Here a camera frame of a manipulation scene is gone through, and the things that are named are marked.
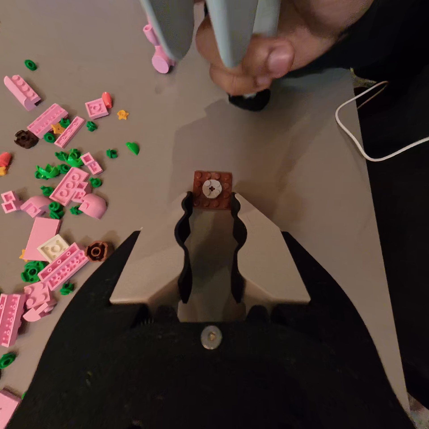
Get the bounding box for grey round toy plate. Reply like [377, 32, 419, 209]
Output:
[202, 179, 223, 199]

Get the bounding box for person's right hand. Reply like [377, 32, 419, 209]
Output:
[196, 0, 373, 96]

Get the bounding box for pink and brown brick assembly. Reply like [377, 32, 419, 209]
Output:
[142, 23, 176, 75]

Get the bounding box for pile of green toy pieces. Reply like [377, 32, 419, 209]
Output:
[0, 60, 141, 401]

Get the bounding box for reddish brown round toy brick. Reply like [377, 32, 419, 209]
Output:
[85, 241, 109, 263]

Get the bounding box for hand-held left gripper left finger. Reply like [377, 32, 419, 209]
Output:
[110, 192, 195, 305]

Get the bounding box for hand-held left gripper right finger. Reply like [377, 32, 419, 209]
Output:
[231, 192, 310, 305]

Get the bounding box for dark brown round toy plate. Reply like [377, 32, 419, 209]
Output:
[14, 130, 39, 149]

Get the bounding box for pile of pink toy bricks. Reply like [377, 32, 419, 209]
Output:
[0, 74, 110, 429]

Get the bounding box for cream square toy plate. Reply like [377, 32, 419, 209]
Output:
[37, 235, 70, 263]

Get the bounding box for brown square toy plate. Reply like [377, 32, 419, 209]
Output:
[194, 170, 233, 211]

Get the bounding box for white cable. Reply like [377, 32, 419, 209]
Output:
[335, 80, 429, 162]

